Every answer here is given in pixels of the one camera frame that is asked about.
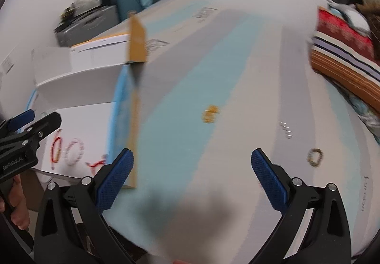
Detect brown blanket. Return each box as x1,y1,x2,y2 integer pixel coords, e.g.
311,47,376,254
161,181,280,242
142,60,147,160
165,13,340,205
356,3,380,37

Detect white plastic bag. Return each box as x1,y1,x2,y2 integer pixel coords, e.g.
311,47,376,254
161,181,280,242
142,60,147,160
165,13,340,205
73,0,99,11

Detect floral pastel pillow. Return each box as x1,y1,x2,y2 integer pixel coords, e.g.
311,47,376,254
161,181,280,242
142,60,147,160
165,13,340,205
330,80,380,144

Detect pink bead bracelet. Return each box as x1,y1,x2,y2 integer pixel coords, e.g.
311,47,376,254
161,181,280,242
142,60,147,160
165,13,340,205
63,138,86,166

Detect grey suitcase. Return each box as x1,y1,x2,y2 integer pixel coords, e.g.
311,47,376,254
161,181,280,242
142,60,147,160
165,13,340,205
54,5,119,47

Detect white pearl beads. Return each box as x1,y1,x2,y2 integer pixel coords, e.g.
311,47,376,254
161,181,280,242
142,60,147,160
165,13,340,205
280,121,293,139

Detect person's left hand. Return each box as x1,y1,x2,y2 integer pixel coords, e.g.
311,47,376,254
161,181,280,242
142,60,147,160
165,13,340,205
7,174,30,230

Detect red cord bracelet gold tube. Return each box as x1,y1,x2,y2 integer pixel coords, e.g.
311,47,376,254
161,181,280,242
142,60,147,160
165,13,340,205
85,154,108,177

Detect green brown bead bracelet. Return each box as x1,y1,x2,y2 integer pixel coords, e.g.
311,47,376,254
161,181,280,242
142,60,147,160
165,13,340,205
306,147,325,168

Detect open white cardboard box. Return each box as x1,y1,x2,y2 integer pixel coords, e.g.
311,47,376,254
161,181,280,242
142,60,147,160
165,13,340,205
27,14,147,180

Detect white wall socket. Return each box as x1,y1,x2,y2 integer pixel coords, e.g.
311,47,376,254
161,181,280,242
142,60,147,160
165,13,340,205
1,55,14,74

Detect small gold bead charm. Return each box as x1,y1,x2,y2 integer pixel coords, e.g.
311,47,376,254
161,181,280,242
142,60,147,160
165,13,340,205
202,104,220,123

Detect small red cord gold bracelet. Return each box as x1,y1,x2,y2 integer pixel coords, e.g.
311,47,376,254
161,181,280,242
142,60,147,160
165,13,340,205
50,129,63,170

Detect striped red orange pillow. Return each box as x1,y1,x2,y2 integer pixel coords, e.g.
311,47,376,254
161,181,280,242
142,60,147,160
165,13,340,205
310,7,379,112

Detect striped pastel bed sheet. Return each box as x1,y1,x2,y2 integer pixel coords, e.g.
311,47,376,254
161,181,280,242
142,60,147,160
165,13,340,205
104,0,379,263

